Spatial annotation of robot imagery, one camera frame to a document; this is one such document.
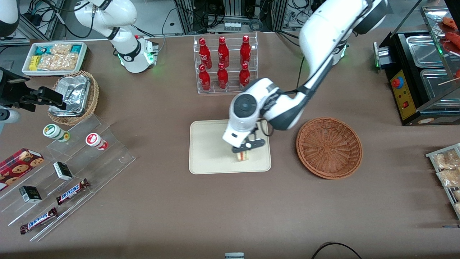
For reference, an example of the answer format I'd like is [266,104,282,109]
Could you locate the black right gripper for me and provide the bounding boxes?
[0,68,68,111]

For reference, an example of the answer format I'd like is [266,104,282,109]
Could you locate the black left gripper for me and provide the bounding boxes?
[231,138,267,156]

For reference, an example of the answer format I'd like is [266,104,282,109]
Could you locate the cream rectangular tray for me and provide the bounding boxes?
[189,118,272,175]

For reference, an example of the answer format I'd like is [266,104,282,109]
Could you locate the light wicker basket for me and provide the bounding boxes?
[47,71,100,126]

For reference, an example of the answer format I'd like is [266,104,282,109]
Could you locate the brown round wicker basket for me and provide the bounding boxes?
[296,117,363,180]

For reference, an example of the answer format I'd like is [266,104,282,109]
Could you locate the silver foil containers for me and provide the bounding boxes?
[49,75,91,117]

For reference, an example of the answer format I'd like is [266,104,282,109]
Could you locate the green lid cup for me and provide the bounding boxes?
[43,123,71,143]

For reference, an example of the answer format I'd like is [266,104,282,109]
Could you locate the large clear cracker bag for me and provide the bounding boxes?
[37,53,78,71]

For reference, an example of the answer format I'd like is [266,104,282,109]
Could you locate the white rectangular snack bin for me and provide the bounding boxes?
[22,42,89,77]

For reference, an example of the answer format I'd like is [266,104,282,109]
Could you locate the small clear cracker bag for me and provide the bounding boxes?
[50,44,73,55]

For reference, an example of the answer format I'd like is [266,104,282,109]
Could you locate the red lid cup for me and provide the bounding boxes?
[85,133,109,151]

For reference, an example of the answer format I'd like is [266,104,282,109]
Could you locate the small black box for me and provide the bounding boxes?
[19,185,43,204]
[53,161,74,181]

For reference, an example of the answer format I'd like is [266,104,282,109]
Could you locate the red cola bottle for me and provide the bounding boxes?
[198,64,211,91]
[239,63,251,89]
[217,63,229,90]
[198,38,213,69]
[217,36,230,68]
[240,35,252,66]

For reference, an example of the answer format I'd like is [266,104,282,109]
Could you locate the red cookie box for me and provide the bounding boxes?
[0,148,46,191]

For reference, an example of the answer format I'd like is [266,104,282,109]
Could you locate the clear acrylic stepped display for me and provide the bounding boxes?
[0,114,137,242]

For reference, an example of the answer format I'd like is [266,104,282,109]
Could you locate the snickers chocolate bar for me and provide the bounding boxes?
[56,178,91,206]
[19,207,58,235]

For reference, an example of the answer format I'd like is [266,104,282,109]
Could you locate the clear acrylic bottle rack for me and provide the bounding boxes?
[193,32,259,95]

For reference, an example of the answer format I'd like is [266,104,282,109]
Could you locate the black hot dog machine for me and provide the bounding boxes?
[373,5,460,126]

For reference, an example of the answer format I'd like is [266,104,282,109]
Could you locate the steel machine pan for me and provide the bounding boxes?
[406,35,447,68]
[419,68,460,109]

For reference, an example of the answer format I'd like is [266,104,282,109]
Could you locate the red sausage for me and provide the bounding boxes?
[445,32,460,55]
[442,16,459,32]

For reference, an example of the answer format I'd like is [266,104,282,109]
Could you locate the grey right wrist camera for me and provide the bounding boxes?
[0,108,20,135]

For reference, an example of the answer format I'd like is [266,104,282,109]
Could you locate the black looped cable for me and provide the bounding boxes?
[311,242,364,259]

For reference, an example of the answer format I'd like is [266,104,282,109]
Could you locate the aluminium frame rack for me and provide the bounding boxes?
[172,0,290,35]

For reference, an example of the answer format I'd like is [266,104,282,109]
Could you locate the grey wire rack tray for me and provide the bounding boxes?
[425,143,460,220]

